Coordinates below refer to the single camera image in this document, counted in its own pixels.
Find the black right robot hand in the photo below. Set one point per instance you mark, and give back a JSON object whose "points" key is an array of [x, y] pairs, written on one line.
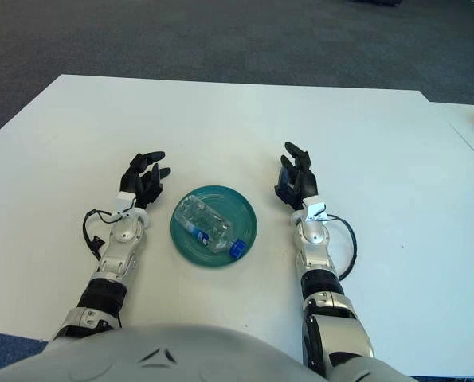
{"points": [[302, 183]]}

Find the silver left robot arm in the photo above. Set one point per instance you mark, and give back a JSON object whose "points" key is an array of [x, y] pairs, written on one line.
{"points": [[117, 254]]}

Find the silver robot torso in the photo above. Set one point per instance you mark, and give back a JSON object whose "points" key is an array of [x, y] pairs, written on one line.
{"points": [[161, 354]]}

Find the white adjoining table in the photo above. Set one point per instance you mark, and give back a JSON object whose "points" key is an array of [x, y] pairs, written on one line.
{"points": [[467, 119]]}

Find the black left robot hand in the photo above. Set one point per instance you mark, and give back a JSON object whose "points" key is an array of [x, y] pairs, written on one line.
{"points": [[141, 183]]}

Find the green round plate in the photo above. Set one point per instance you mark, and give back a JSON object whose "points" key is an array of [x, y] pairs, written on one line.
{"points": [[240, 211]]}

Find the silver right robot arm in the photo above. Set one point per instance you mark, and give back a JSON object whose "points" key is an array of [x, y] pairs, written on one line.
{"points": [[320, 262]]}

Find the clear plastic bottle blue cap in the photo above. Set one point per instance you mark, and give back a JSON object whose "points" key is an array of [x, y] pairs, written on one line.
{"points": [[204, 223]]}

